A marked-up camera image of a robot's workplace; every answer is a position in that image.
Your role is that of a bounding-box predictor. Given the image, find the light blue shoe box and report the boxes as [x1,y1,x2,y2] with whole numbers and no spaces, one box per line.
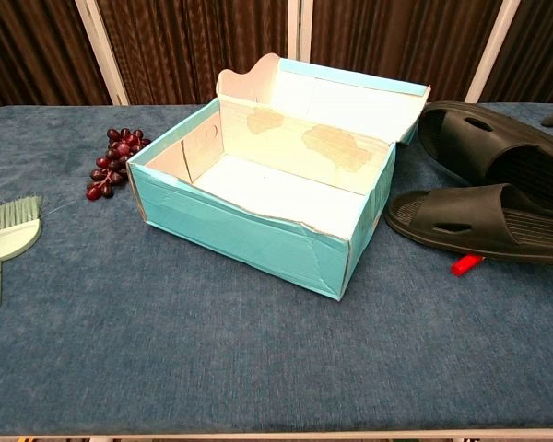
[126,52,432,301]

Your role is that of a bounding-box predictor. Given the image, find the red capped marker pen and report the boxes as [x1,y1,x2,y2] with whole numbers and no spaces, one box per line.
[450,254,484,277]

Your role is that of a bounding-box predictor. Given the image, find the mint green hand brush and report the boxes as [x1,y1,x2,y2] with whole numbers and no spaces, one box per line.
[0,195,43,317]

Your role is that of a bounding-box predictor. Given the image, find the dark purple grape bunch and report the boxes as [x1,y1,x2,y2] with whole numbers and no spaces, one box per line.
[85,127,154,202]

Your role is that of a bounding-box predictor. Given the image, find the blue table cover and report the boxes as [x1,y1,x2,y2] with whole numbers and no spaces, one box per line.
[0,103,553,436]

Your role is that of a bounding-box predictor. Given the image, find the brown curtain partition panel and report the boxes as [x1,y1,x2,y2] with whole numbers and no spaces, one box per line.
[465,0,553,105]
[0,0,130,119]
[96,0,301,106]
[299,0,521,106]

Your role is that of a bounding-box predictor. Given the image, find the black slipper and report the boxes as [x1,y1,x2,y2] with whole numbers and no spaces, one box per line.
[417,100,553,209]
[384,182,553,267]

